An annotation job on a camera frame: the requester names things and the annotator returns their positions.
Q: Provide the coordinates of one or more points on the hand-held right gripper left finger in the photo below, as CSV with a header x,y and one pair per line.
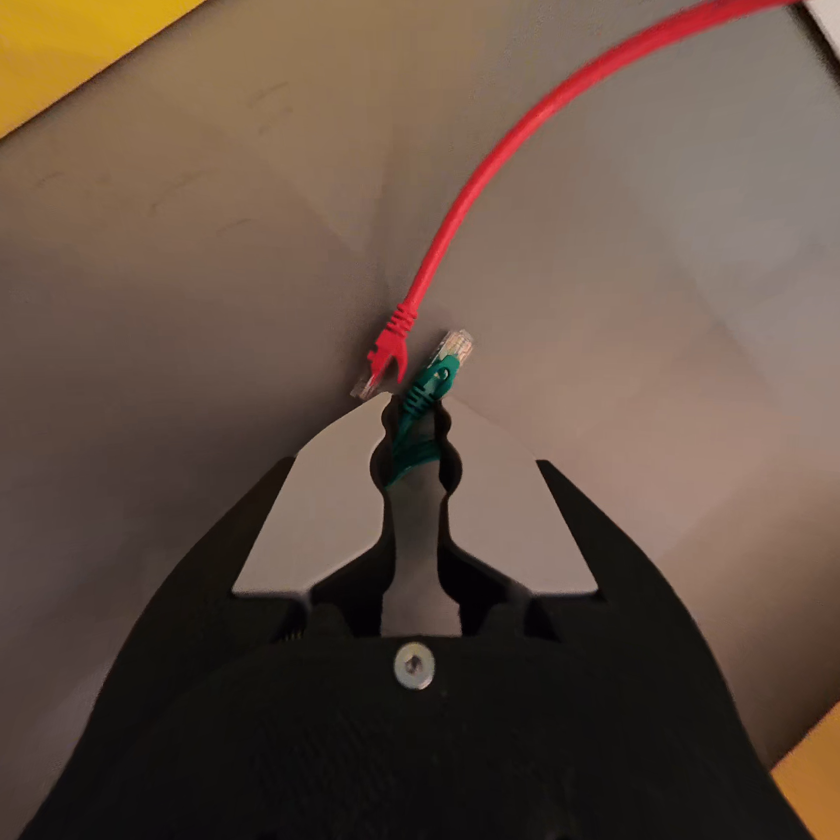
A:
x,y
309,525

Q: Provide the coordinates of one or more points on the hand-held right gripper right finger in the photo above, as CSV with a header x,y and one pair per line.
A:
x,y
525,525

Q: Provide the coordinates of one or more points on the yellow plastic bin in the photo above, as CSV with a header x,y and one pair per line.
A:
x,y
814,794
53,40

